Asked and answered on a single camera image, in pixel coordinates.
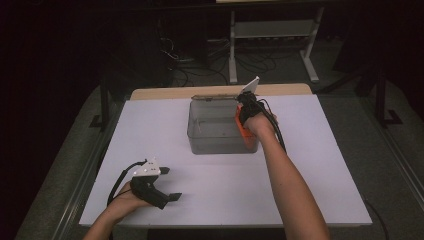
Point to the white metal stand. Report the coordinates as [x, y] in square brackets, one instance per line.
[273, 30]

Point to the grey translucent plastic box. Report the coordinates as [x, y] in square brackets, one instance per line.
[213, 133]

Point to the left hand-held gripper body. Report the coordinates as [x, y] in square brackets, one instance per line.
[146, 186]

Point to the person's left hand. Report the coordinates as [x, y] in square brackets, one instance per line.
[125, 203]

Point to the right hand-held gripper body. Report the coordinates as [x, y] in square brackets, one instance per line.
[248, 106]

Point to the person's right hand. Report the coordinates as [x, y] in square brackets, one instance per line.
[261, 126]

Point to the black stand with foot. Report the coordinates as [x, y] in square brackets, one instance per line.
[381, 100]
[104, 106]

